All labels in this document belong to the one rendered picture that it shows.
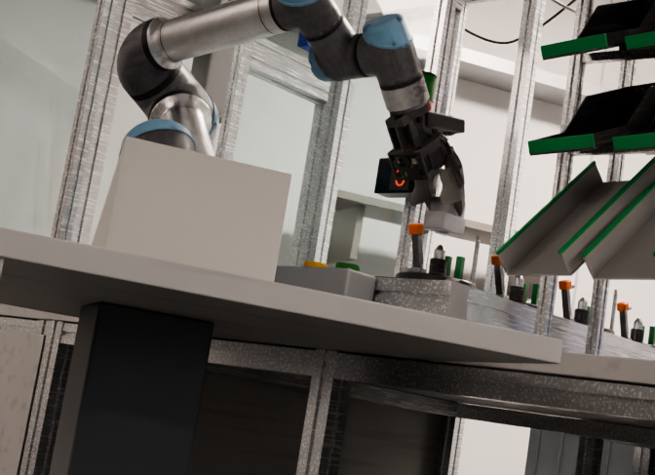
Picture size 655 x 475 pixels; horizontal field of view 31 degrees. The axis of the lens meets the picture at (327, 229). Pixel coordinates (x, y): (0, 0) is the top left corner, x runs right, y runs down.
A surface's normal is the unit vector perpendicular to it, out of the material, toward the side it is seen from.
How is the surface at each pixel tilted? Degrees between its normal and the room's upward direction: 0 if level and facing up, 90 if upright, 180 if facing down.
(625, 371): 90
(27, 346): 90
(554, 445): 90
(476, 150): 90
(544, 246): 45
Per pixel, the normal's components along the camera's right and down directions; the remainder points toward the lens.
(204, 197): 0.34, -0.10
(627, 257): -0.44, -0.84
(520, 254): 0.62, -0.03
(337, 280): -0.65, -0.22
